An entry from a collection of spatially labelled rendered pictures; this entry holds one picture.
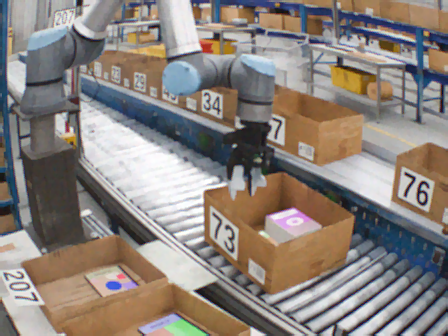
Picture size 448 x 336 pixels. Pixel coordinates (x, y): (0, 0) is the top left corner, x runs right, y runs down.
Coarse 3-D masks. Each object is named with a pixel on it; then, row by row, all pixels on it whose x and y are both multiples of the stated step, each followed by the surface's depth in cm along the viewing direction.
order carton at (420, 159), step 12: (432, 144) 162; (408, 156) 154; (420, 156) 160; (432, 156) 163; (444, 156) 158; (396, 168) 149; (408, 168) 144; (420, 168) 139; (432, 168) 164; (444, 168) 159; (396, 180) 150; (432, 180) 135; (444, 180) 130; (396, 192) 151; (432, 192) 135; (444, 192) 131; (408, 204) 146; (432, 204) 136; (444, 204) 131; (432, 216) 137
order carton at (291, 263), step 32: (224, 192) 160; (256, 192) 166; (288, 192) 168; (256, 224) 170; (320, 224) 154; (352, 224) 138; (224, 256) 151; (256, 256) 134; (288, 256) 128; (320, 256) 135; (288, 288) 133
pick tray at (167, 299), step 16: (160, 288) 118; (176, 288) 119; (112, 304) 108; (128, 304) 112; (144, 304) 116; (160, 304) 120; (176, 304) 122; (192, 304) 116; (208, 304) 111; (80, 320) 101; (96, 320) 105; (112, 320) 109; (128, 320) 113; (144, 320) 117; (192, 320) 118; (208, 320) 114; (224, 320) 109
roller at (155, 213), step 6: (198, 198) 191; (174, 204) 186; (180, 204) 186; (186, 204) 187; (192, 204) 188; (198, 204) 189; (150, 210) 181; (156, 210) 181; (162, 210) 182; (168, 210) 183; (174, 210) 184; (180, 210) 185; (150, 216) 178; (156, 216) 180; (162, 216) 181
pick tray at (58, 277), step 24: (96, 240) 138; (120, 240) 141; (24, 264) 121; (48, 264) 128; (72, 264) 134; (96, 264) 140; (120, 264) 143; (144, 264) 132; (48, 288) 125; (72, 288) 127; (144, 288) 119; (48, 312) 103; (72, 312) 105
